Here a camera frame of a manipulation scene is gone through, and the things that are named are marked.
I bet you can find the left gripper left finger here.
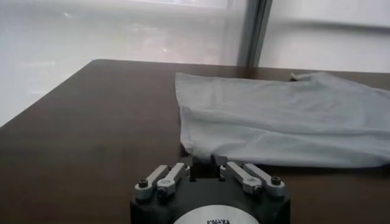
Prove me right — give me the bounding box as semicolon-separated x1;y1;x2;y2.
135;154;211;202

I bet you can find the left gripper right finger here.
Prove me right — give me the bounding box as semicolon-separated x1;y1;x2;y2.
211;154;286;199

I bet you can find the white t-shirt with red print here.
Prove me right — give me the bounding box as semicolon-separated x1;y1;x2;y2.
174;71;390;169

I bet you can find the grey handrail behind glass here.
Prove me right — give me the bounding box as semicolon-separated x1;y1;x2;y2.
268;18;390;33

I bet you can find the dark vertical window post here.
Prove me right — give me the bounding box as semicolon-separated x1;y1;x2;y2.
236;0;274;68

